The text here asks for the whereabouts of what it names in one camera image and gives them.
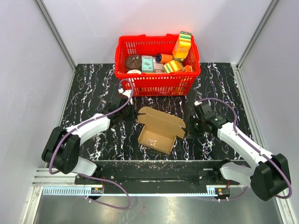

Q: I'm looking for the aluminium frame rail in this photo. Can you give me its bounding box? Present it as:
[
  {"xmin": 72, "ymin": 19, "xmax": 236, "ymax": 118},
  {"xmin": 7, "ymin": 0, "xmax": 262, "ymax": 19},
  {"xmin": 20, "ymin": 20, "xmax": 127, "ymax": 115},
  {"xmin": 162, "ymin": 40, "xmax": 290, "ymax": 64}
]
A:
[{"xmin": 34, "ymin": 0, "xmax": 77, "ymax": 69}]

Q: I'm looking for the brown cardboard box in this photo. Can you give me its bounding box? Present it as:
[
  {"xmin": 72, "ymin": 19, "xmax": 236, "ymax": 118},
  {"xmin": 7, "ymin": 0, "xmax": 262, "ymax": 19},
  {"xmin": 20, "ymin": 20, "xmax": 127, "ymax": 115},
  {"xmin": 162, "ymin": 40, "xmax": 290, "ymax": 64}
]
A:
[{"xmin": 137, "ymin": 106, "xmax": 186, "ymax": 155}]

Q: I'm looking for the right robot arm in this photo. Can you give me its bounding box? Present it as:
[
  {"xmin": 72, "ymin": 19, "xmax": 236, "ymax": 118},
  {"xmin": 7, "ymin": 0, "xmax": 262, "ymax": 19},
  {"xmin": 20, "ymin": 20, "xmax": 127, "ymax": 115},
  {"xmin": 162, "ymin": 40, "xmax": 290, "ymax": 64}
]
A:
[{"xmin": 187, "ymin": 101, "xmax": 292, "ymax": 201}]

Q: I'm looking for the small clear plastic bag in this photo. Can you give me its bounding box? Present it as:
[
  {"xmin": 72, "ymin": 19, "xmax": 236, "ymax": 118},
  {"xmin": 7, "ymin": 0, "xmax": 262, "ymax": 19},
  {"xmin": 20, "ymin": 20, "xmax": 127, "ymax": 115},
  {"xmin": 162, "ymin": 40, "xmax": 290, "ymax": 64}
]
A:
[{"xmin": 147, "ymin": 138, "xmax": 157, "ymax": 147}]

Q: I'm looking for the white round lid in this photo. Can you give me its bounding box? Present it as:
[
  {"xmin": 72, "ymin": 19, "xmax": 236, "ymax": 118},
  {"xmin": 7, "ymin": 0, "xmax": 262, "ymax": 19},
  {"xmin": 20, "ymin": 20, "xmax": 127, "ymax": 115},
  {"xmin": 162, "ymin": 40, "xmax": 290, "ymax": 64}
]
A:
[{"xmin": 127, "ymin": 70, "xmax": 142, "ymax": 74}]

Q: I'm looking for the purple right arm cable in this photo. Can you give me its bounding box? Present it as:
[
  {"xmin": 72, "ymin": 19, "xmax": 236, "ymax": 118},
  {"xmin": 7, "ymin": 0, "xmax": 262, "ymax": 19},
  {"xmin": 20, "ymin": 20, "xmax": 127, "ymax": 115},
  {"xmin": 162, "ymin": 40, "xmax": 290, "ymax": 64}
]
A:
[{"xmin": 195, "ymin": 97, "xmax": 293, "ymax": 202}]

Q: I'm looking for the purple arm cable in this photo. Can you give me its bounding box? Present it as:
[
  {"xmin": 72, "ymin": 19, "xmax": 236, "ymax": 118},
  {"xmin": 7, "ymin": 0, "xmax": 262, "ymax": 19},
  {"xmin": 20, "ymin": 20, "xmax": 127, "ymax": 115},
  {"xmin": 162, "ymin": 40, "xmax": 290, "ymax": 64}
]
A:
[
  {"xmin": 195, "ymin": 97, "xmax": 293, "ymax": 202},
  {"xmin": 48, "ymin": 78, "xmax": 135, "ymax": 210}
]

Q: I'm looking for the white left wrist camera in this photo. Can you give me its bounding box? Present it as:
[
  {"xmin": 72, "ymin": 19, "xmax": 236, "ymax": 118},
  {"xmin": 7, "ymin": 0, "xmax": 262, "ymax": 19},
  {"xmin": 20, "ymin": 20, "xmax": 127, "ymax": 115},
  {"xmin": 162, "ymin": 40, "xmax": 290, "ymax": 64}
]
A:
[{"xmin": 118, "ymin": 88, "xmax": 133, "ymax": 105}]

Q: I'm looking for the brown round cookie pack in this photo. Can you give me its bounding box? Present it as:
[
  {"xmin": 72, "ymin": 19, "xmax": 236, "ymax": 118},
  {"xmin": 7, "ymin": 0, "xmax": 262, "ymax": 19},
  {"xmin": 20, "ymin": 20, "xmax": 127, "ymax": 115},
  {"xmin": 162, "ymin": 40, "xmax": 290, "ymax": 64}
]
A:
[{"xmin": 125, "ymin": 54, "xmax": 142, "ymax": 70}]

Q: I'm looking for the teal snack box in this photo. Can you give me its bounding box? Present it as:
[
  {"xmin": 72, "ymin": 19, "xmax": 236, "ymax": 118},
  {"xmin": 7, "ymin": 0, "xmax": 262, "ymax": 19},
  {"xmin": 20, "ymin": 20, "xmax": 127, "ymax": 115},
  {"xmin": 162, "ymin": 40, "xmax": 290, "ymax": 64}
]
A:
[{"xmin": 141, "ymin": 56, "xmax": 153, "ymax": 73}]

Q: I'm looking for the red plastic shopping basket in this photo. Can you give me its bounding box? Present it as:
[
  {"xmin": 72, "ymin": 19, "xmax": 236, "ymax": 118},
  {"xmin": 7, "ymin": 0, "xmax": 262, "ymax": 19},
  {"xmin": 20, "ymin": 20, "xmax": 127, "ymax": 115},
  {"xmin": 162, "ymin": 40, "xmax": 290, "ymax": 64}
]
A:
[{"xmin": 114, "ymin": 34, "xmax": 201, "ymax": 97}]

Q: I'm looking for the pink small box in basket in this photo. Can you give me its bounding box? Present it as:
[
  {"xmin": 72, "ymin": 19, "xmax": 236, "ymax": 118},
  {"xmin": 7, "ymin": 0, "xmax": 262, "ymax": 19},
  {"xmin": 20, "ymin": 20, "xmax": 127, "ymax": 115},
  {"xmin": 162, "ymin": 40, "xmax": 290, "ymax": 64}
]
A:
[{"xmin": 153, "ymin": 57, "xmax": 164, "ymax": 73}]

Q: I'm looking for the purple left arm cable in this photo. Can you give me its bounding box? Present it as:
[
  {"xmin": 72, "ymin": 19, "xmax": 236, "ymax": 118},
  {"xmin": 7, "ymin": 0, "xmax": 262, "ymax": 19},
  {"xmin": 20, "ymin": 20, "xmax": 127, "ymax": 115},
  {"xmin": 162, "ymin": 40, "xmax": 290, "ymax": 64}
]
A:
[{"xmin": 48, "ymin": 78, "xmax": 135, "ymax": 210}]

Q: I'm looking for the small orange packet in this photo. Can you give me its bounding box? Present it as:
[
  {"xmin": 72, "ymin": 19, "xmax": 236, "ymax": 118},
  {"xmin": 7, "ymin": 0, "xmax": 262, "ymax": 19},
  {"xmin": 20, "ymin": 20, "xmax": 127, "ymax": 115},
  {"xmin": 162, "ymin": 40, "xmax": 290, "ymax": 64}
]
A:
[{"xmin": 181, "ymin": 65, "xmax": 193, "ymax": 72}]

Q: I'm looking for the tall orange yellow carton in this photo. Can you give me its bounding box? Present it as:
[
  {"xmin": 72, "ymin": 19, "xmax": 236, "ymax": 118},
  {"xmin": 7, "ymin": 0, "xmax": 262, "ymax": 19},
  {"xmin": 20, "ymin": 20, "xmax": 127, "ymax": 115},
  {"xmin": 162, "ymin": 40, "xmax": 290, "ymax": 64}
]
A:
[{"xmin": 172, "ymin": 31, "xmax": 192, "ymax": 62}]

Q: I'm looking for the yellow green striped box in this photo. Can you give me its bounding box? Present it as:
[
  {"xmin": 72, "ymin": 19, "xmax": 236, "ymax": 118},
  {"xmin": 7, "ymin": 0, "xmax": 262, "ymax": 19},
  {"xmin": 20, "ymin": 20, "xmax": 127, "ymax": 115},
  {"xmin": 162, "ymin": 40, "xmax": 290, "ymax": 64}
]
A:
[{"xmin": 163, "ymin": 60, "xmax": 183, "ymax": 73}]

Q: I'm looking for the orange tube with blue cap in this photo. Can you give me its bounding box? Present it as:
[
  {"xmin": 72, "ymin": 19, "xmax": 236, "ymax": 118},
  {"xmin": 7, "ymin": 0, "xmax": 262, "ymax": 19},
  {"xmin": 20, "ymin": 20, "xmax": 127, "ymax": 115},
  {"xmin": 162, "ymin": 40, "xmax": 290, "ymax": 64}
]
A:
[{"xmin": 156, "ymin": 54, "xmax": 173, "ymax": 64}]

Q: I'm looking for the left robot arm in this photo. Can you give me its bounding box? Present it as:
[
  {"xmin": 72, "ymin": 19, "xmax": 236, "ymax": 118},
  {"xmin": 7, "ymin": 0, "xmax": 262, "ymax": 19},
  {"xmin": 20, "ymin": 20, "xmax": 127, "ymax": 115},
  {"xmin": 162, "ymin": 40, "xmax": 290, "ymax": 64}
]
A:
[{"xmin": 42, "ymin": 91, "xmax": 134, "ymax": 185}]

